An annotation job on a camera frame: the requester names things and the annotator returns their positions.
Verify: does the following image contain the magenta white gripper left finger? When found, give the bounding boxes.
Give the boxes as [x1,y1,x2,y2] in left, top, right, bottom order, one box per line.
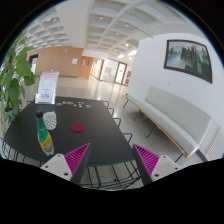
[42,143,92,184]

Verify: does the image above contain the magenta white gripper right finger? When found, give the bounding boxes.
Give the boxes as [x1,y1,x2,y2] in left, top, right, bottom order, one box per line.
[132,144,180,185]

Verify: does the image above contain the green glass water bottle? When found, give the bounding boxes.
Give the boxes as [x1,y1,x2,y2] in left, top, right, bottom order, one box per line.
[36,111,54,156]

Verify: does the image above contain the red round coaster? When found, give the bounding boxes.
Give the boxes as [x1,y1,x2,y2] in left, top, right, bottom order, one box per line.
[71,123,85,132]

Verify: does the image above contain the white patterned cup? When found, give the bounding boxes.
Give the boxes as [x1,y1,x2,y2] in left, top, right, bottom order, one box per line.
[43,111,57,130]

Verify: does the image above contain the white long bench sofa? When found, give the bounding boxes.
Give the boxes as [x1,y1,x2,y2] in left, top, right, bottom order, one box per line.
[122,85,222,163]

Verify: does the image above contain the small coasters on table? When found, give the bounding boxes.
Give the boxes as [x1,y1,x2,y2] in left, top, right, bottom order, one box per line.
[56,101,91,108]

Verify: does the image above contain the white standing sign board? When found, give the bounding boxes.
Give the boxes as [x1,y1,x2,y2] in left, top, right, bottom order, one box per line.
[35,71,59,104]

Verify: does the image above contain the green leafy potted plant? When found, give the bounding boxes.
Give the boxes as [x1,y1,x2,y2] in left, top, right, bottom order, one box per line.
[0,32,35,133]

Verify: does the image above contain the framed landscape painting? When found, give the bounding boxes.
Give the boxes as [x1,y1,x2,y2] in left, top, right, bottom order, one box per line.
[164,39,213,83]

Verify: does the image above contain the black table with wire base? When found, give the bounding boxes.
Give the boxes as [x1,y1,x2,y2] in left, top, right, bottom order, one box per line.
[4,97,140,190]

